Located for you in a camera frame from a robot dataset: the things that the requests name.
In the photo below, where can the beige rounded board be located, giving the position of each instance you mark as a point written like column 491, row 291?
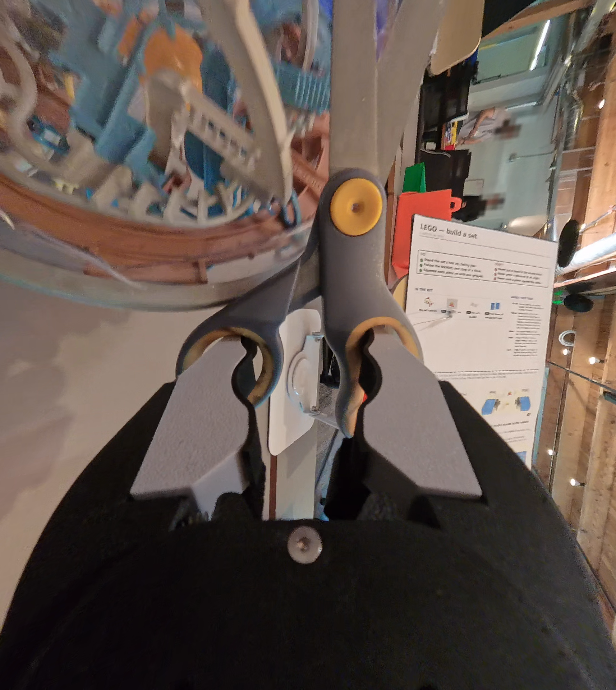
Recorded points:
column 459, row 32

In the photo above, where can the grey and yellow scissors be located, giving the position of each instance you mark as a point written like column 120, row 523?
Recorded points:
column 351, row 280

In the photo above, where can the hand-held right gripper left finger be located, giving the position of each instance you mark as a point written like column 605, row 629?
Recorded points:
column 189, row 431

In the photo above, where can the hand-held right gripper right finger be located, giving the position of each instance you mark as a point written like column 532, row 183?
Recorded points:
column 421, row 431

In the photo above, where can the clear maze ball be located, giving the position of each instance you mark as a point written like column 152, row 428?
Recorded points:
column 124, row 161

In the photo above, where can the white instruction board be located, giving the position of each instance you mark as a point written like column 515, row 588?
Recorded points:
column 480, row 323

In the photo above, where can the orange bag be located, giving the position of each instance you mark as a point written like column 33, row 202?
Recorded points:
column 421, row 215

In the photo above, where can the silver air duct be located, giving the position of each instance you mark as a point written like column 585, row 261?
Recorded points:
column 610, row 242

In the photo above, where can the white card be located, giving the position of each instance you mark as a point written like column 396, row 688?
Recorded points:
column 286, row 431

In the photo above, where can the clear plastic stand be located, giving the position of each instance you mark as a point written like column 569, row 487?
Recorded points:
column 300, row 377

